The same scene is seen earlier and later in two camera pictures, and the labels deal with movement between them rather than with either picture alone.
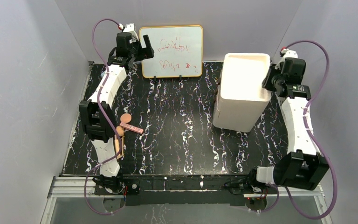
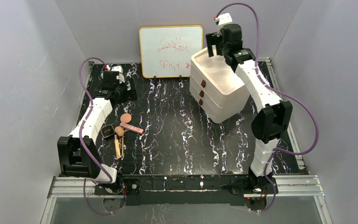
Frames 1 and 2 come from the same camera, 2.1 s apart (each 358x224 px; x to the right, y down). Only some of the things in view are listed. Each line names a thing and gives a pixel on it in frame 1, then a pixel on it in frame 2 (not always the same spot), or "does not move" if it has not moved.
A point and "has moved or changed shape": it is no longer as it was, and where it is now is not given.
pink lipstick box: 132,128 does not move
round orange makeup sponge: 126,118 does not move
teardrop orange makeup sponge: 120,130 does not move
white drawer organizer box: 241,99 has moved or changed shape
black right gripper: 271,80 to 214,38
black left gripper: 139,49 to 129,91
